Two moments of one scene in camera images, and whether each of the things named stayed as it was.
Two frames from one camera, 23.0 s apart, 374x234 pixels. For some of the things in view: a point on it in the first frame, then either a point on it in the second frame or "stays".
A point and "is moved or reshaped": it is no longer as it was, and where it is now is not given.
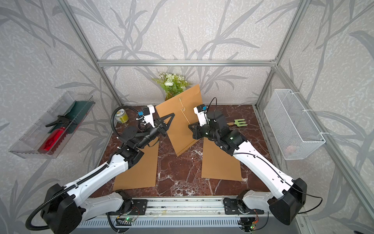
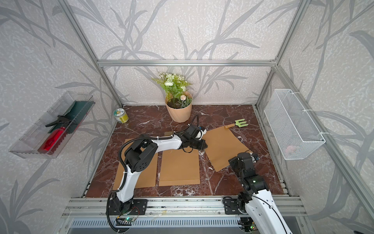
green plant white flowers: (172, 84) stays
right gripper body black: (205, 131) to (234, 164)
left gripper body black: (152, 134) to (196, 144)
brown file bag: (182, 106) to (178, 168)
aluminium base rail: (195, 208) stays
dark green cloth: (77, 113) stays
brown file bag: (143, 175) stays
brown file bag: (217, 164) is moved or reshaped
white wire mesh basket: (294, 133) stays
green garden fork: (238, 122) stays
